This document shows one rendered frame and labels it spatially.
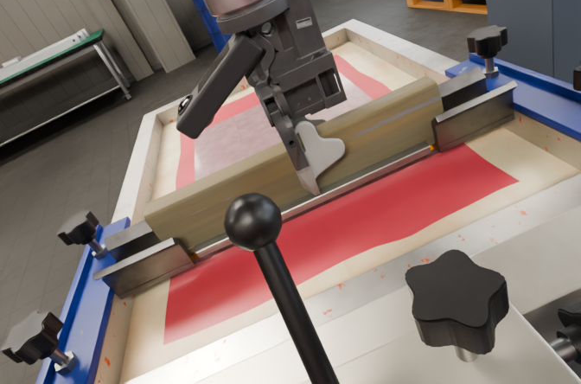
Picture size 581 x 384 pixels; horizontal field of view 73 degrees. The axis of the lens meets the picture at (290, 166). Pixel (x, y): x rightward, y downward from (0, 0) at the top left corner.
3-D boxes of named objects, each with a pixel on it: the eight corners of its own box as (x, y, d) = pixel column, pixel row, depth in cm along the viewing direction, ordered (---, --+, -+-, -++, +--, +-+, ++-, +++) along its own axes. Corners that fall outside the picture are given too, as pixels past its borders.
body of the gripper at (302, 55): (350, 106, 39) (310, -16, 33) (272, 143, 39) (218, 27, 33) (328, 85, 46) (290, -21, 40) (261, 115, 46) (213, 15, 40)
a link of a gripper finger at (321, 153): (362, 186, 43) (333, 110, 39) (313, 209, 43) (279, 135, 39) (354, 176, 45) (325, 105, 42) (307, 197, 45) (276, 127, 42)
